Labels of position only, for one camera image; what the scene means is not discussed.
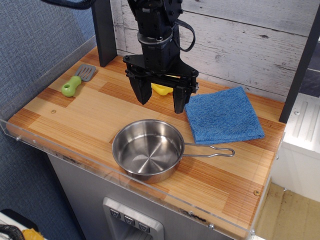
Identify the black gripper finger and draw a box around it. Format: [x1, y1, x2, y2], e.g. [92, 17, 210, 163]
[173, 86, 192, 114]
[129, 76, 152, 105]

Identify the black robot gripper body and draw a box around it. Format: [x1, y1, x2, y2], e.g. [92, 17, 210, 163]
[123, 40, 199, 93]

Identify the yellow toy pepper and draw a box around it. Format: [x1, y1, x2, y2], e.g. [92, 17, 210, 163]
[151, 75, 177, 96]

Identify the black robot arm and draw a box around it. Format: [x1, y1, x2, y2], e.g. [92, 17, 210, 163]
[123, 0, 199, 114]

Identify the blue folded cloth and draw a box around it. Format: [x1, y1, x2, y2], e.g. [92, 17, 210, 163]
[185, 86, 265, 145]

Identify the green grey toy spatula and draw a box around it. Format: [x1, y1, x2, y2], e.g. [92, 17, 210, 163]
[61, 64, 96, 97]

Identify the grey toy fridge cabinet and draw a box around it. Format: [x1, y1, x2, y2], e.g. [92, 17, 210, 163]
[48, 155, 229, 240]

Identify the yellow object bottom corner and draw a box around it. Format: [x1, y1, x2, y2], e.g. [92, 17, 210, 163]
[22, 228, 45, 240]

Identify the metal pot with wire handle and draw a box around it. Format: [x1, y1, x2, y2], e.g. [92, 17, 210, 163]
[111, 119, 236, 185]

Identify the left dark grey post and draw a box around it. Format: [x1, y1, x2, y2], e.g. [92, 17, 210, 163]
[91, 0, 118, 67]

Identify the dark grey post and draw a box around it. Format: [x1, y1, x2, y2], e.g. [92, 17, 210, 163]
[278, 5, 320, 124]
[91, 0, 118, 67]

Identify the clear acrylic guard rail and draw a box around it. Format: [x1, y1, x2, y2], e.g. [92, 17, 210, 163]
[0, 34, 256, 240]

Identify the black braided cable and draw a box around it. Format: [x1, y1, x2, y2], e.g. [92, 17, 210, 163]
[41, 0, 97, 11]

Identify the right dark grey post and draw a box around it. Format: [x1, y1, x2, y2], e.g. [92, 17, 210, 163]
[278, 5, 320, 124]

